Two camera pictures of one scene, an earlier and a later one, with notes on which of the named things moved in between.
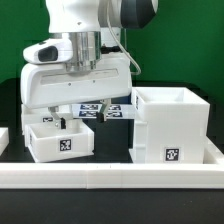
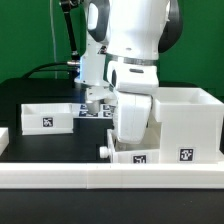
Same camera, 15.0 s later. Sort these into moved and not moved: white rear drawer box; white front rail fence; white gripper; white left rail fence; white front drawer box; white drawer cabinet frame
Moved: white front drawer box; white drawer cabinet frame; white gripper
Not moved: white front rail fence; white rear drawer box; white left rail fence
